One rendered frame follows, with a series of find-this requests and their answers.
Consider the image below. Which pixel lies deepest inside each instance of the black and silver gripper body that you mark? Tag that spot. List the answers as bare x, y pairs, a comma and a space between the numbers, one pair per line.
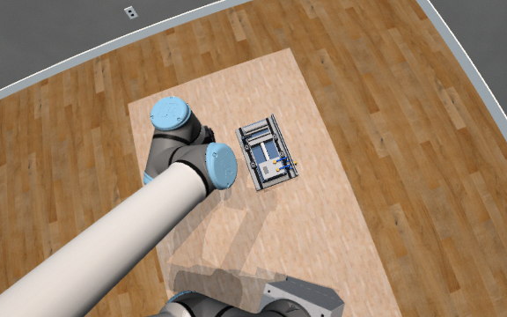
207, 139

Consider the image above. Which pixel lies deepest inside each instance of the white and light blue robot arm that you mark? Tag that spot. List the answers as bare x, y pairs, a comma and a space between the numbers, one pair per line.
73, 280

